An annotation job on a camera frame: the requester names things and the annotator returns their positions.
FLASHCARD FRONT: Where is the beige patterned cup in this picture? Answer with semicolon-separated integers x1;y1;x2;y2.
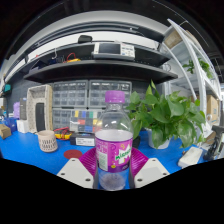
37;129;59;153

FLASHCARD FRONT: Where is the flat white device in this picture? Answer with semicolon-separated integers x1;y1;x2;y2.
177;146;204;169

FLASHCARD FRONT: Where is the yellow multimeter with red leads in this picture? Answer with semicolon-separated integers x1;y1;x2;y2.
53;127;74;141

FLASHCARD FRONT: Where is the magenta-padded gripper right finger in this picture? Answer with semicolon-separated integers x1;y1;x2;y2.
128;147;171;189

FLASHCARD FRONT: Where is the green plant in white pot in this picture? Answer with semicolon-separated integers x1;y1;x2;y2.
125;79;207;150

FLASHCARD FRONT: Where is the purple container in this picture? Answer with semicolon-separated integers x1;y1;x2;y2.
13;101;21;120

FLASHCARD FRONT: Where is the flat round red coaster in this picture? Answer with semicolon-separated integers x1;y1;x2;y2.
63;149;83;160

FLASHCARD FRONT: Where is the dark grey box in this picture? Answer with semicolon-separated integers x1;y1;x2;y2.
19;97;28;121

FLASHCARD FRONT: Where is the white shelf unit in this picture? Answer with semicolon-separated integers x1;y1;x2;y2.
159;18;223;134

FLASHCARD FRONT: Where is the small cardboard box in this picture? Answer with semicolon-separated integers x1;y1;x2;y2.
0;123;12;140

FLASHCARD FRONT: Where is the black box with white label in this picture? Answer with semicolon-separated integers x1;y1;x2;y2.
69;132;97;147

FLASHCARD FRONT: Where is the black device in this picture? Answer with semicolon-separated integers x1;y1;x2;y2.
203;124;224;161

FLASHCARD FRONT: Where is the beige perforated tray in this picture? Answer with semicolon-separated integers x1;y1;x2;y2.
25;84;54;134

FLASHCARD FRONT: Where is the clear bottle with purple cap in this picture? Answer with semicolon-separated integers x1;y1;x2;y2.
94;90;135;192

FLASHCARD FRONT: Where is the clear box with coloured parts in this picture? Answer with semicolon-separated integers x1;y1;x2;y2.
69;109;105;134

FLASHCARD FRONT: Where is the blue box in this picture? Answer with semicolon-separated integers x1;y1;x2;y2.
3;117;18;134

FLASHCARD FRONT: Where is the dark shelf unit with instruments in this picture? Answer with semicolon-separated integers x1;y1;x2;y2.
4;31;179;84

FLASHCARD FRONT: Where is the flat black case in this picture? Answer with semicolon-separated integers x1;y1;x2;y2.
132;134;142;149

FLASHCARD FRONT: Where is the small white box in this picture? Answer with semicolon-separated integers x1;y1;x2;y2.
16;119;30;134

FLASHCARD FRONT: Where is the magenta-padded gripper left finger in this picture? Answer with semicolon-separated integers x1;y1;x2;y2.
56;147;100;190

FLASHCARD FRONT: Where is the black speaker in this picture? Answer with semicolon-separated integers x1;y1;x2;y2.
35;102;46;133

